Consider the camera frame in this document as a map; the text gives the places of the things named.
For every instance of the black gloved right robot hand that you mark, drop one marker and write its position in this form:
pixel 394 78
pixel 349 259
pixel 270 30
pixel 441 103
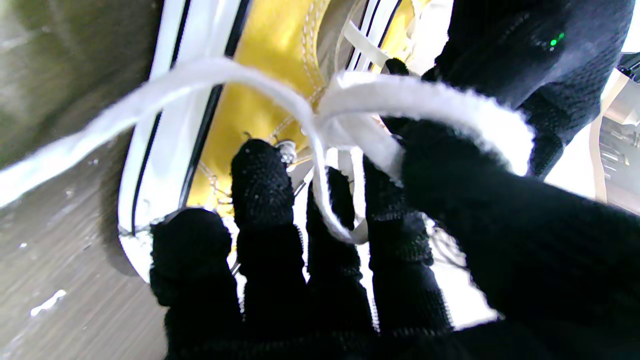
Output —
pixel 525 260

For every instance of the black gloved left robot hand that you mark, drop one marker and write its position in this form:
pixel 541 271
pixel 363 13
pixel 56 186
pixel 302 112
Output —
pixel 525 50

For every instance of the white shoelace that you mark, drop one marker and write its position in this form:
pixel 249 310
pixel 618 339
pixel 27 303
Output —
pixel 250 75

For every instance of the yellow canvas sneaker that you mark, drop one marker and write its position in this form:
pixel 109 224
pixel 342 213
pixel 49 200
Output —
pixel 250 110

